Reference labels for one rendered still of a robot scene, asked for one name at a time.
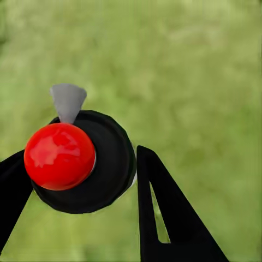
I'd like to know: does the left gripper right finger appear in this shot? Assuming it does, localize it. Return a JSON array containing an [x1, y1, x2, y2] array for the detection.
[[136, 145, 229, 262]]

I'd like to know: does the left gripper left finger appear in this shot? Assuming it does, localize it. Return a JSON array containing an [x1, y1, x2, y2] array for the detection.
[[0, 150, 34, 254]]

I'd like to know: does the pesticide atomizer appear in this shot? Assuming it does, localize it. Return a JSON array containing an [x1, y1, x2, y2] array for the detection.
[[24, 84, 138, 215]]

